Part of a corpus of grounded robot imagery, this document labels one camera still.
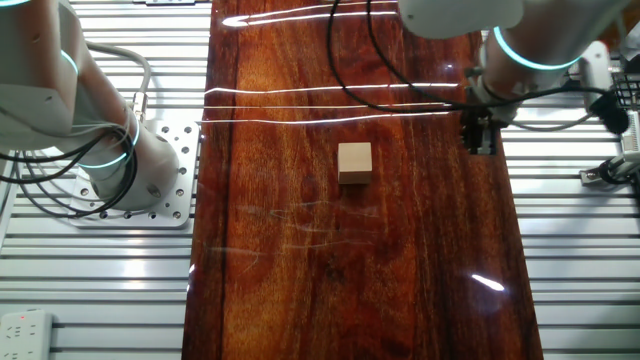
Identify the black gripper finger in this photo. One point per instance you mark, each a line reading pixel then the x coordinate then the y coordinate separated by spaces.
pixel 472 145
pixel 472 130

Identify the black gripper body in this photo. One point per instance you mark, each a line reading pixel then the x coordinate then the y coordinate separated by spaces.
pixel 475 119

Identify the small light wooden block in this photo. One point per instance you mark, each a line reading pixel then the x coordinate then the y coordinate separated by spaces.
pixel 355 160

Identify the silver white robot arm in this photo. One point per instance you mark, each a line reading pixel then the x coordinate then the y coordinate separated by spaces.
pixel 40 75

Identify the white ribbed object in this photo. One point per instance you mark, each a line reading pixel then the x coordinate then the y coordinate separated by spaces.
pixel 632 132

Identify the dark red wooden board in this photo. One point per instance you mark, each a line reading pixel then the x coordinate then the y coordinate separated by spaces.
pixel 350 250

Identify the white power strip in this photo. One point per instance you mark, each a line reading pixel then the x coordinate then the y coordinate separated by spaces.
pixel 22 335

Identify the metal clamp bracket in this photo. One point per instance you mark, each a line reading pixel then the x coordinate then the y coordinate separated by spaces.
pixel 607 170

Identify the silver perforated base plate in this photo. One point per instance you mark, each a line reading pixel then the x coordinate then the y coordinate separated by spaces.
pixel 185 150

